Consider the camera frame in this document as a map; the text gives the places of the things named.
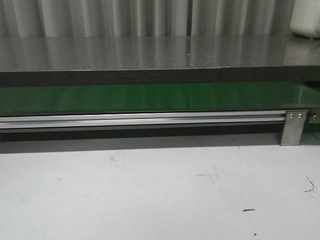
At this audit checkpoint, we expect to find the dark raised platform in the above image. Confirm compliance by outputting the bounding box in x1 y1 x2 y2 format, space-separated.
0 34 320 88

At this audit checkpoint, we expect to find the grey pleated curtain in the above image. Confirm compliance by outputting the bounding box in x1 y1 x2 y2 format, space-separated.
0 0 294 38

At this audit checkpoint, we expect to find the steel conveyor support bracket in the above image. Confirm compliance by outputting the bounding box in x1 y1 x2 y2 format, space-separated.
280 110 308 147

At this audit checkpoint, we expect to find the green conveyor belt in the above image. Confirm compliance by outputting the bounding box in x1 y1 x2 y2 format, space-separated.
0 82 320 117

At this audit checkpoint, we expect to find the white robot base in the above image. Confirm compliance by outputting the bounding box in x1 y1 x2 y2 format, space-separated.
289 0 320 39

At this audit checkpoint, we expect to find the small steel end bracket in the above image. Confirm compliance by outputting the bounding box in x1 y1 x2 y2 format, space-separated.
308 107 320 124

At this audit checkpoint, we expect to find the aluminium conveyor side rail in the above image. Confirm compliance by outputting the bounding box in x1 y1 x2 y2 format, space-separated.
0 108 312 130

